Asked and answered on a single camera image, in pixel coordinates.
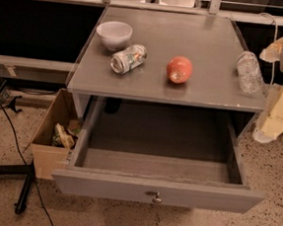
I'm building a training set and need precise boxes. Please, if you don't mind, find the cardboard box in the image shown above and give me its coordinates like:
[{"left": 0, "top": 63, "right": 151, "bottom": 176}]
[{"left": 30, "top": 89, "right": 80, "bottom": 180}]

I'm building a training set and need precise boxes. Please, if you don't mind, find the black floor cable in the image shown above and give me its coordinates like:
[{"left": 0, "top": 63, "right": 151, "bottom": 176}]
[{"left": 0, "top": 89, "right": 69, "bottom": 226}]

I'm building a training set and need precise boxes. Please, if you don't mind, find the white hanging cable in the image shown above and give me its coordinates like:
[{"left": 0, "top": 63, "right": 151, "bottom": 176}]
[{"left": 251, "top": 11, "right": 281, "bottom": 98}]

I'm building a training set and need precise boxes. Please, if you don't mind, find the silver drawer knob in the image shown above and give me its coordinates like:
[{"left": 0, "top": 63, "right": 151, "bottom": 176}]
[{"left": 147, "top": 191, "right": 163, "bottom": 204}]

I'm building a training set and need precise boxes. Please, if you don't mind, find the open grey top drawer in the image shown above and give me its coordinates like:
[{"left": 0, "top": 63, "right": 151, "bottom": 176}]
[{"left": 53, "top": 98, "right": 265, "bottom": 213}]

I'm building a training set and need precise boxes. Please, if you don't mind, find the clear plastic bottle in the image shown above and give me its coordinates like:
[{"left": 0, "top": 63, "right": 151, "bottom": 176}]
[{"left": 237, "top": 50, "right": 263, "bottom": 94}]

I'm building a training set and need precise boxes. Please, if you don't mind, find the snack bag in box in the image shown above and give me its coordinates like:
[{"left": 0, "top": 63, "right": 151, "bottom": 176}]
[{"left": 52, "top": 123, "right": 75, "bottom": 149}]

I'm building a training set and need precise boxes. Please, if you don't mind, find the white ceramic bowl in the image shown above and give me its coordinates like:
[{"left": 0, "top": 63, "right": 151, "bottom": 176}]
[{"left": 96, "top": 21, "right": 133, "bottom": 50}]

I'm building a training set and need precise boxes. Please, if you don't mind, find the crushed soda can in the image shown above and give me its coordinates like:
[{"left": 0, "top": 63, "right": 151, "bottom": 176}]
[{"left": 110, "top": 44, "right": 147, "bottom": 75}]

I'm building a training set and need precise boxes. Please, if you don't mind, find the red apple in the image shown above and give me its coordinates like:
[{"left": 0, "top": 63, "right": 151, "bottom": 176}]
[{"left": 166, "top": 56, "right": 193, "bottom": 84}]

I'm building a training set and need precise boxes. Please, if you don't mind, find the grey cabinet table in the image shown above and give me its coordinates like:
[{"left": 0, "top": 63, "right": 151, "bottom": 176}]
[{"left": 67, "top": 6, "right": 265, "bottom": 131}]

